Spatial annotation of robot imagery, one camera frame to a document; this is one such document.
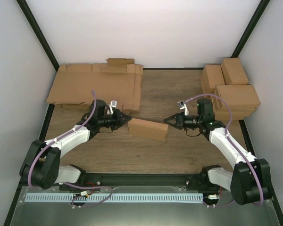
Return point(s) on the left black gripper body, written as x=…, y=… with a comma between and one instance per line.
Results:
x=114, y=122

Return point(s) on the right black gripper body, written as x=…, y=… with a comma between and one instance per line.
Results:
x=184, y=124

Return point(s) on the brown cardboard paper box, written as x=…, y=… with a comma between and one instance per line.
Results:
x=147, y=129

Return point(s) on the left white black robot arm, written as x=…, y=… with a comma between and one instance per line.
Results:
x=41, y=166

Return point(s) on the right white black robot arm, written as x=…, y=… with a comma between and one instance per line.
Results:
x=250, y=180

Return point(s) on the folded cardboard box front bottom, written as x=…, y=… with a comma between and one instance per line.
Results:
x=223, y=114

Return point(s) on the folded cardboard box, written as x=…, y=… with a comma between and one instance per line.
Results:
x=211, y=77
x=239, y=98
x=223, y=114
x=233, y=72

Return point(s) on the folded cardboard box back left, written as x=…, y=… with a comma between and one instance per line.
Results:
x=211, y=77

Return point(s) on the folded cardboard box front top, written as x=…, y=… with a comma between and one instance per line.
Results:
x=239, y=98

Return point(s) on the folded cardboard box back right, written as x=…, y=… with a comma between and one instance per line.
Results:
x=233, y=72

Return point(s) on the stack of flat cardboard sheets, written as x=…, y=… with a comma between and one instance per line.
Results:
x=118, y=79

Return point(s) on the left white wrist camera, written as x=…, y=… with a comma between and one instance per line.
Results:
x=112, y=106

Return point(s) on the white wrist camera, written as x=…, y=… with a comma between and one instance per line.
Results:
x=112, y=106
x=183, y=107

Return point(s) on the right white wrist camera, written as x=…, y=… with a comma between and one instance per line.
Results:
x=183, y=107

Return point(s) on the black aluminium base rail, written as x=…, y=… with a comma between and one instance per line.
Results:
x=189, y=181

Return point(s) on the light blue slotted cable duct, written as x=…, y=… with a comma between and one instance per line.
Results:
x=117, y=198

